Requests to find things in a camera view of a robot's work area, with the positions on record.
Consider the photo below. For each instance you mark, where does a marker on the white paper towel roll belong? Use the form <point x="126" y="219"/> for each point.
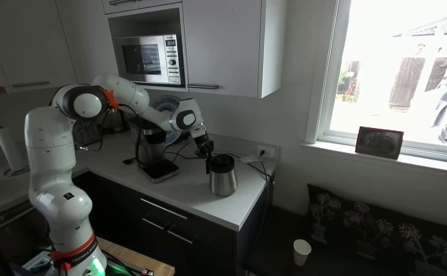
<point x="11" y="153"/>

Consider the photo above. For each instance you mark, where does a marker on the white upper wall cabinet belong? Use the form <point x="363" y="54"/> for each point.
<point x="226" y="47"/>

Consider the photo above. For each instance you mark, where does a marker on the white paper cup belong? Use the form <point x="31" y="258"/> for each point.
<point x="301" y="251"/>

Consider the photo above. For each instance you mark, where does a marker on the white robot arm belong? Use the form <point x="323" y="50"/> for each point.
<point x="53" y="157"/>

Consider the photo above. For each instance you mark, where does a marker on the stainless steel kettle black lid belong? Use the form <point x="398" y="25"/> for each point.
<point x="221" y="176"/>

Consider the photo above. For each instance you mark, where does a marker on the white left wall cabinet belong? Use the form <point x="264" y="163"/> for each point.
<point x="33" y="48"/>

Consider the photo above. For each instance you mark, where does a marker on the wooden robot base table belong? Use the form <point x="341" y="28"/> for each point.
<point x="135" y="260"/>

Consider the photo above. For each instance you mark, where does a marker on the dark drawer cabinet with handles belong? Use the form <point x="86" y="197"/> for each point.
<point x="192" y="245"/>

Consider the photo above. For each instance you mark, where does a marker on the white wall cabinet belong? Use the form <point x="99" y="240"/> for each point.
<point x="226" y="47"/>
<point x="33" y="48"/>

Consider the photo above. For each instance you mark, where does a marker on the black coffee machine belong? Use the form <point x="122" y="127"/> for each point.
<point x="151" y="154"/>

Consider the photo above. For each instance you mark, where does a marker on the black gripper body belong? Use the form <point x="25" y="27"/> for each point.
<point x="205" y="145"/>

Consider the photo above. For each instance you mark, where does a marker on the silver microwave oven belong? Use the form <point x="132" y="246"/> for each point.
<point x="149" y="59"/>

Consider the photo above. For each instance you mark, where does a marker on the dark floral cushion bench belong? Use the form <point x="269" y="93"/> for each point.
<point x="394" y="242"/>

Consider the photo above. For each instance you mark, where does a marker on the dark picture frame on sill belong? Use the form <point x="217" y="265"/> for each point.
<point x="378" y="142"/>

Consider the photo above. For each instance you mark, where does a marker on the white wall power socket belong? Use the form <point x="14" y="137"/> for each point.
<point x="266" y="153"/>

